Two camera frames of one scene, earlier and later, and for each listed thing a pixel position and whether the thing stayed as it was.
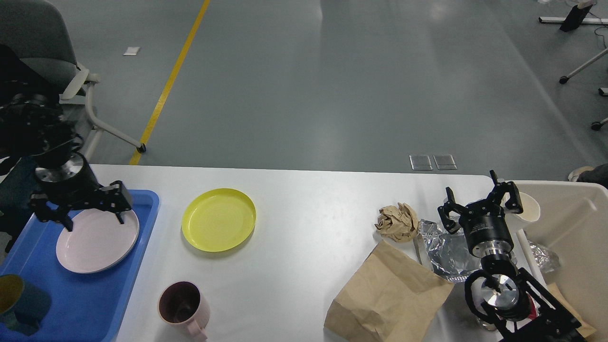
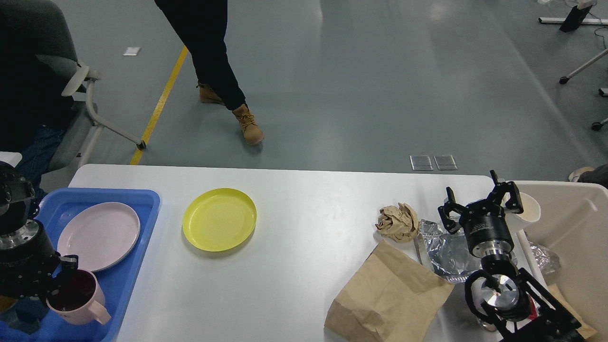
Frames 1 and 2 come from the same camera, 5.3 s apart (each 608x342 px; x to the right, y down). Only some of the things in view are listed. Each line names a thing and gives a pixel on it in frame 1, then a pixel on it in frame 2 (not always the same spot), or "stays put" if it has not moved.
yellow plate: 219,220 stays put
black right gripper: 485,225 stays put
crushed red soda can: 490,327 stays put
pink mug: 184,303 -> 79,299
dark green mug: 23,308 stays put
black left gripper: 71,181 -> 28,259
